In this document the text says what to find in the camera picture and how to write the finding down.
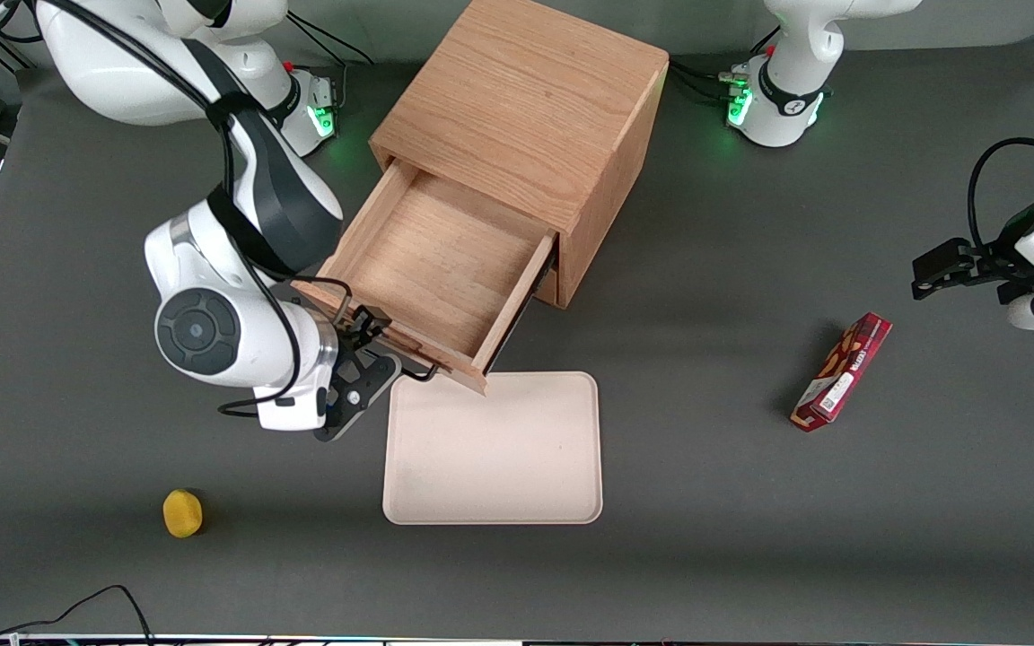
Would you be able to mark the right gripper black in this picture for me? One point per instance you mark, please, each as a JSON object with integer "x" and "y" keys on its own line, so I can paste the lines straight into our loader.
{"x": 357, "y": 330}

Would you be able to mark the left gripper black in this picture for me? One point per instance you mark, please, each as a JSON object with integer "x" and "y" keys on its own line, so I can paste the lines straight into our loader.
{"x": 1004, "y": 261}

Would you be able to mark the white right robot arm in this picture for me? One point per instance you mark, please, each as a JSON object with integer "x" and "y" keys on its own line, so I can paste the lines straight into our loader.
{"x": 197, "y": 329}

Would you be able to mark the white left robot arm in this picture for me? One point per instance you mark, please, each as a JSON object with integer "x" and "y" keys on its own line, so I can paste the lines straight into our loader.
{"x": 791, "y": 54}

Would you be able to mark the wooden drawer cabinet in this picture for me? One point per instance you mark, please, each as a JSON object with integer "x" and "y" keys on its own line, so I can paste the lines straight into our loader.
{"x": 526, "y": 99}

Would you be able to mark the beige plastic tray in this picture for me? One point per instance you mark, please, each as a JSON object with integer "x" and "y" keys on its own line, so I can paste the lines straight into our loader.
{"x": 492, "y": 458}

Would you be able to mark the red cookie box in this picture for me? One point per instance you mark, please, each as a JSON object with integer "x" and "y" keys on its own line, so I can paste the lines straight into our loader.
{"x": 843, "y": 370}

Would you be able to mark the yellow toy lemon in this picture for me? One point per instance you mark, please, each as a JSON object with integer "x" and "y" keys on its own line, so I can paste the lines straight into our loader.
{"x": 182, "y": 513}

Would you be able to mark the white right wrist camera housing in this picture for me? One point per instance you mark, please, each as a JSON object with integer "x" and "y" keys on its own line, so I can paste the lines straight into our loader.
{"x": 293, "y": 413}

